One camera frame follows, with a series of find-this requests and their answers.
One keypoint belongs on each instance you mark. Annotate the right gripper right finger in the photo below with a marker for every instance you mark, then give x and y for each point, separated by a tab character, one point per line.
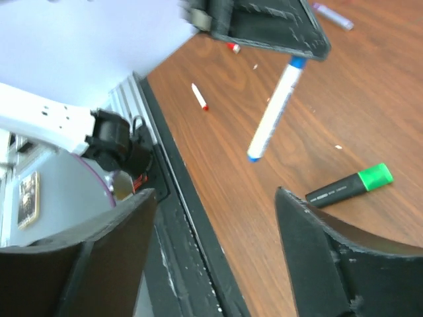
337	269

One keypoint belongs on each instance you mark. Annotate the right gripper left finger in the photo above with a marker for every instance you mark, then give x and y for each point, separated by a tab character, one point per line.
92	269

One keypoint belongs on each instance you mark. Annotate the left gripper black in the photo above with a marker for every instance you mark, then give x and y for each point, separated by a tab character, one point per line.
285	26

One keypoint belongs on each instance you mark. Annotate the purple pen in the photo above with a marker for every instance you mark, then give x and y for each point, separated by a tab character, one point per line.
333	16

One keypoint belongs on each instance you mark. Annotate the white pen blue tip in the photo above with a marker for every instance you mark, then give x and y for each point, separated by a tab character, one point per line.
273	112

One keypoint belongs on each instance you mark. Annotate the green highlighter pen black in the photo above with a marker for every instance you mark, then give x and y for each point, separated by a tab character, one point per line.
337	191

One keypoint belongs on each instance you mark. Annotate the green highlighter cap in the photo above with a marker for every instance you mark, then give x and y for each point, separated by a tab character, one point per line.
375	177

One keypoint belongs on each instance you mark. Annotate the blue pen cap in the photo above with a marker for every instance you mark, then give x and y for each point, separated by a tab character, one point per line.
298	62

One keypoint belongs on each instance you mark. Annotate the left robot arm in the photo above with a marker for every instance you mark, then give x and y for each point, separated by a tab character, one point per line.
98	135

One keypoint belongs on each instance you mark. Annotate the red pen cap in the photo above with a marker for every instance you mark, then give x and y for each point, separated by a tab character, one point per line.
235	48

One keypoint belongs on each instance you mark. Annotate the white pen red tip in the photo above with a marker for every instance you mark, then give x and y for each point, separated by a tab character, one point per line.
199	97

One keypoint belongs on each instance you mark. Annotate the smartphone with patterned case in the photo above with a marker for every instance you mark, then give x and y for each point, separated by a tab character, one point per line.
29	200

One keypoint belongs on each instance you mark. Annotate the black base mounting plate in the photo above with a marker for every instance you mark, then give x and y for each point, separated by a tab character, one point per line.
187	271

